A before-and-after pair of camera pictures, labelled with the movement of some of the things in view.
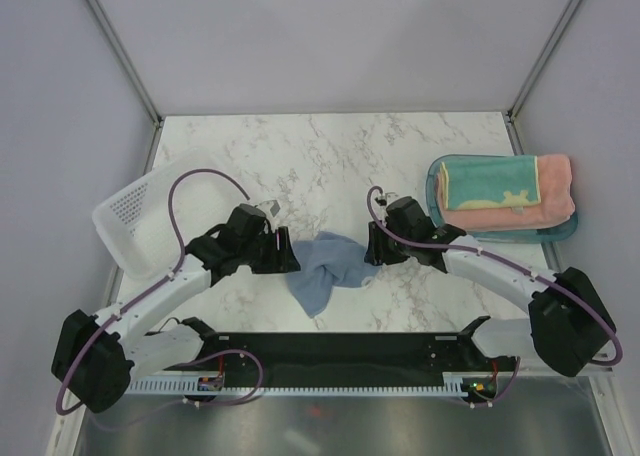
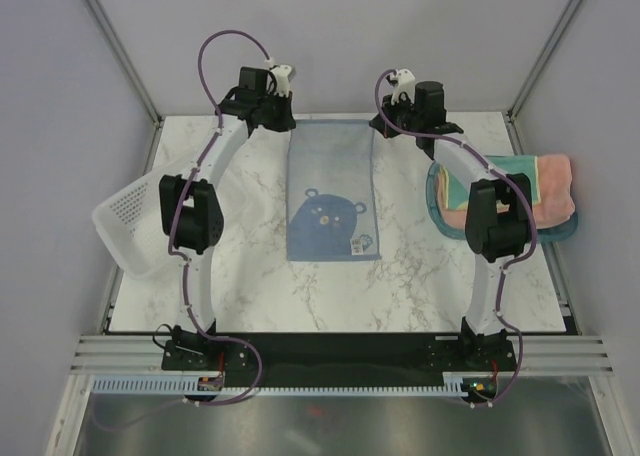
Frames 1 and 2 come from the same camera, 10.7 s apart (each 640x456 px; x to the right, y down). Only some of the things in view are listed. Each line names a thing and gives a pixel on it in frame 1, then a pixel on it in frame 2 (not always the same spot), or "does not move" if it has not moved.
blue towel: (327, 261) -> (330, 206)
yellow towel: (490, 181) does not move
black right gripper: (376, 253) -> (390, 109)
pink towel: (557, 203) does not move
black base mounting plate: (334, 357) does not move
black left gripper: (280, 261) -> (287, 121)
